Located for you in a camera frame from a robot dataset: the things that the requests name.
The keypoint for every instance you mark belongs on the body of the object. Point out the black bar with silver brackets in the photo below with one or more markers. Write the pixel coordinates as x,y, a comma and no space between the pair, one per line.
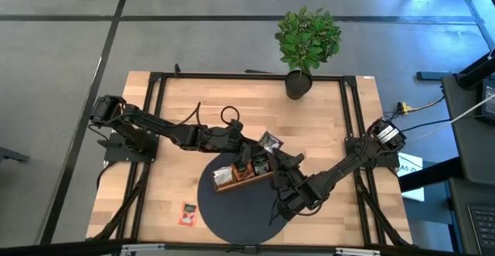
58,248

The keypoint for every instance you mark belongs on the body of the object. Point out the black desk leg beam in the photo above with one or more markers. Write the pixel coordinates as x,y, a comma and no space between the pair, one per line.
429,175

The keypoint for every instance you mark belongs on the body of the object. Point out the white orange Tazo tea packet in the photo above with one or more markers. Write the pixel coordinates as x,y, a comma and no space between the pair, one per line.
223,176

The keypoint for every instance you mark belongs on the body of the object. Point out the dark blackcurrant tea packet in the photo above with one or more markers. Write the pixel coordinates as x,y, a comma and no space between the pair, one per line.
270,142
261,164

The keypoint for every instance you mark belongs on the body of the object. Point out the black keyboard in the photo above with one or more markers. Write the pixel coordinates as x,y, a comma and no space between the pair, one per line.
483,225

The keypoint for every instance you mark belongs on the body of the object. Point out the round dark woven placemat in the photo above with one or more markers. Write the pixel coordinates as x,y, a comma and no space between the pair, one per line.
239,217

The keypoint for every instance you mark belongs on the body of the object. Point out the grey furniture foot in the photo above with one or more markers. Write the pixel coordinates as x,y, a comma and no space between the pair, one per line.
13,156

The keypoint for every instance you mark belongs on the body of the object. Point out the yellow power plug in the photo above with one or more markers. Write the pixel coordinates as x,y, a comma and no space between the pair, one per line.
404,107

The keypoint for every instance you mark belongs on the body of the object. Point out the dark grey desk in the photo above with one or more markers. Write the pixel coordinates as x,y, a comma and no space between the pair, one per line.
464,151
460,217

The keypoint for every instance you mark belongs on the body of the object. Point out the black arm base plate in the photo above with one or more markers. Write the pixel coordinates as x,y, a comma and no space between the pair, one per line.
116,156
390,161

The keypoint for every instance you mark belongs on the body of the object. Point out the white printed sign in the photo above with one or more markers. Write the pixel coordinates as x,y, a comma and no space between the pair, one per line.
412,165

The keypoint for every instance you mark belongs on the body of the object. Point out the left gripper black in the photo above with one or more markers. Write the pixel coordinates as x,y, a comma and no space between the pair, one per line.
224,138

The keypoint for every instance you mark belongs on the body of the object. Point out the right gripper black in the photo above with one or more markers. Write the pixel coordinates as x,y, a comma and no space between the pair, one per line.
292,190

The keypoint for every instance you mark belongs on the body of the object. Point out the wooden three-compartment tea tray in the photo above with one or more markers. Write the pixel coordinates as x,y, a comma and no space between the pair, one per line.
247,182

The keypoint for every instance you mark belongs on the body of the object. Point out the grey-blue floor foot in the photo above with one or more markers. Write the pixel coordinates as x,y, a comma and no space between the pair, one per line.
433,76

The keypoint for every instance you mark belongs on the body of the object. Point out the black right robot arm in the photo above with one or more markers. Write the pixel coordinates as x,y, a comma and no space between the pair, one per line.
348,167

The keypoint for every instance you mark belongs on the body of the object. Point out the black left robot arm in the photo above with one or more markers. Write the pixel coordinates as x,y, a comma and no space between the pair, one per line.
154,126

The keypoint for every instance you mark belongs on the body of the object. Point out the green plant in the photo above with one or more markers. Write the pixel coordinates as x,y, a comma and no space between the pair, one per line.
309,35

